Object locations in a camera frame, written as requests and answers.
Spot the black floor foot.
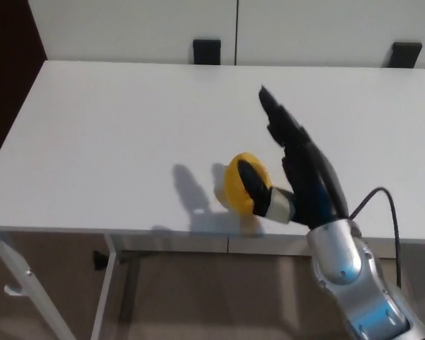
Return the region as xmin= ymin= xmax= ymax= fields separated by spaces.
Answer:
xmin=93 ymin=250 xmax=109 ymax=272

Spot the white leg hook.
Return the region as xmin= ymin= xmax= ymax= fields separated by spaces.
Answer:
xmin=4 ymin=283 xmax=26 ymax=297

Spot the right black wall bracket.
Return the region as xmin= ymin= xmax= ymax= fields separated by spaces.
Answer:
xmin=387 ymin=41 xmax=421 ymax=69

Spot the white cabinet door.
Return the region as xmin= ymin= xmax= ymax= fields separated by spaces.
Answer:
xmin=235 ymin=0 xmax=425 ymax=70
xmin=28 ymin=0 xmax=239 ymax=65

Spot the white desk leg with hook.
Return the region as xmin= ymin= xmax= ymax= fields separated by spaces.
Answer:
xmin=0 ymin=232 xmax=75 ymax=340

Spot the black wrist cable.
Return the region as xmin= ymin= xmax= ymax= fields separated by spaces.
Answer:
xmin=348 ymin=186 xmax=403 ymax=288

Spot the black wall bracket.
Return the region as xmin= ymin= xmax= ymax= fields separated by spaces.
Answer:
xmin=193 ymin=39 xmax=222 ymax=65
xmin=387 ymin=41 xmax=421 ymax=69

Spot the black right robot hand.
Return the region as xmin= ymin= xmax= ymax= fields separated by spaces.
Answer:
xmin=236 ymin=84 xmax=351 ymax=230

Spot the dark brown wooden panel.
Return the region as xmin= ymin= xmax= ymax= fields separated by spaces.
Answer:
xmin=0 ymin=0 xmax=50 ymax=149

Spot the yellow rubber duck toy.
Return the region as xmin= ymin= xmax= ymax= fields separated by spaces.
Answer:
xmin=223 ymin=152 xmax=273 ymax=217

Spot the left black wall bracket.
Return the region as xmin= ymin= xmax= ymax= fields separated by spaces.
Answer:
xmin=193 ymin=39 xmax=222 ymax=65

